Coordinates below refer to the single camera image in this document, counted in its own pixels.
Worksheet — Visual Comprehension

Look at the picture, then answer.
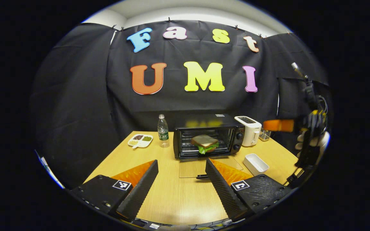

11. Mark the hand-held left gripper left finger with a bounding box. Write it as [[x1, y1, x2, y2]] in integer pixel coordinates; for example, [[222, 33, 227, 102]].
[[70, 159, 159, 222]]

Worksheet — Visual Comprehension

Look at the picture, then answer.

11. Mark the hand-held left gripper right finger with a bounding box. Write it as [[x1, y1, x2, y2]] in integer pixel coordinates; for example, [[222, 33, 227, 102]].
[[205, 158, 292, 222]]

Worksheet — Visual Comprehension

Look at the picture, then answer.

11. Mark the lettuce sandwich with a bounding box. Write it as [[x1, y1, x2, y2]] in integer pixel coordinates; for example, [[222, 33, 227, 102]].
[[190, 134, 219, 155]]

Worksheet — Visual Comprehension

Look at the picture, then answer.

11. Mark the black electric oven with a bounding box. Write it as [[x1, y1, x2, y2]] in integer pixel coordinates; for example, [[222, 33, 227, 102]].
[[173, 113, 246, 179]]

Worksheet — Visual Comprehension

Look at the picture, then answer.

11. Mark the white toaster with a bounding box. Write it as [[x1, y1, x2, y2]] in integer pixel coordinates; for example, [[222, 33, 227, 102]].
[[234, 116, 262, 147]]

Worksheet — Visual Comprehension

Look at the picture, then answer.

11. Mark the white rectangular tray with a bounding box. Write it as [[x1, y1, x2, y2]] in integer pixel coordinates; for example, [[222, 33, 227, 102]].
[[242, 153, 269, 176]]

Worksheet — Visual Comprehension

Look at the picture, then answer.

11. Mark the white divided plate with beans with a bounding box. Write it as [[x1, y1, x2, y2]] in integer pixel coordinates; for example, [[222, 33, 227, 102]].
[[128, 133, 154, 149]]

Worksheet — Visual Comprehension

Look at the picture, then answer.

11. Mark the clear plastic water bottle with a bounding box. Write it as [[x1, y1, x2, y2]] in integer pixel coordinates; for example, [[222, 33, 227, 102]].
[[157, 114, 170, 148]]

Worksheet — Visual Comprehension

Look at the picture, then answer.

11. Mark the black backdrop cloth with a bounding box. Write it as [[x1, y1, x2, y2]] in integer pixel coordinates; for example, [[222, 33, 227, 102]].
[[31, 20, 330, 190]]

